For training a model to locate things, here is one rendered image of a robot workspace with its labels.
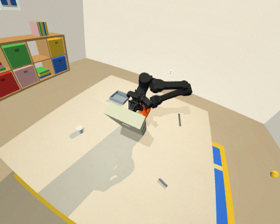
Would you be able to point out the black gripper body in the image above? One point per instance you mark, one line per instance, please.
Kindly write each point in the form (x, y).
(136, 96)

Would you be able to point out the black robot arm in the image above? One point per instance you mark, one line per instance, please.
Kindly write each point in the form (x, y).
(157, 85)

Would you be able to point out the small white cylinder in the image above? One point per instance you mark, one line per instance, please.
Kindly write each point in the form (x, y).
(79, 129)

